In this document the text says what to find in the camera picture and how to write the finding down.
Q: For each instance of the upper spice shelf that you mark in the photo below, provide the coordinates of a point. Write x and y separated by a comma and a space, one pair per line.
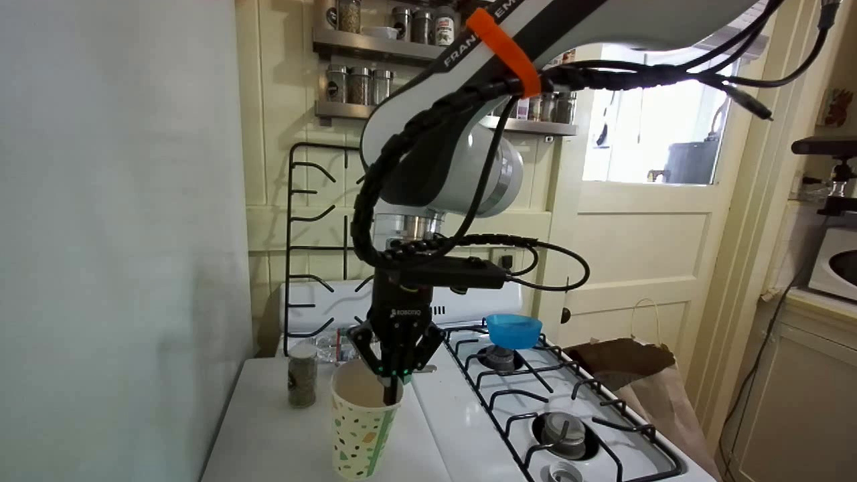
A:
368, 41

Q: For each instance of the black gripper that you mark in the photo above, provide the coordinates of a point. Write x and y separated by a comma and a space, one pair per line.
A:
400, 337

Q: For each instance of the white refrigerator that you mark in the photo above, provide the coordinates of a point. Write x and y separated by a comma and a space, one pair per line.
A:
125, 267

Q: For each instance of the cream door with window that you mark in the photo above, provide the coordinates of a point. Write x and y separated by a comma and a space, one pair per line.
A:
641, 193

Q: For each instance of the leaning black stove grate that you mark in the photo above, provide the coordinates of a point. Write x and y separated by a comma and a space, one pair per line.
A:
325, 284

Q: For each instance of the blue plastic bowl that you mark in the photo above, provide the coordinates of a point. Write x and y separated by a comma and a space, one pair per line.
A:
509, 330

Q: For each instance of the small metal shaker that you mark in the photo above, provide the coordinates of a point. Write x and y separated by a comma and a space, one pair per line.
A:
300, 382

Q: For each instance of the clear plastic bag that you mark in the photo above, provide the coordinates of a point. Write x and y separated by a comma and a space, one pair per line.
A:
332, 347

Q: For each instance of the brown paper bag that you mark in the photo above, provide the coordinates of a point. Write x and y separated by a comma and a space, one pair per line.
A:
651, 385

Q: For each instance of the black stove top grate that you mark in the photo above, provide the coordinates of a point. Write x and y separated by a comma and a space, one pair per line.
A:
552, 420

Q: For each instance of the speckled paper cup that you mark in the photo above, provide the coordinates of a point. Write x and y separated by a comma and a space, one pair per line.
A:
362, 421

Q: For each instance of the white gas stove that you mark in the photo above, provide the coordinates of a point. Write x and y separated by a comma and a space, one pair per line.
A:
431, 440

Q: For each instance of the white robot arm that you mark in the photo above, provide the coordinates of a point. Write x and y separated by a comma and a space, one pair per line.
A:
423, 151

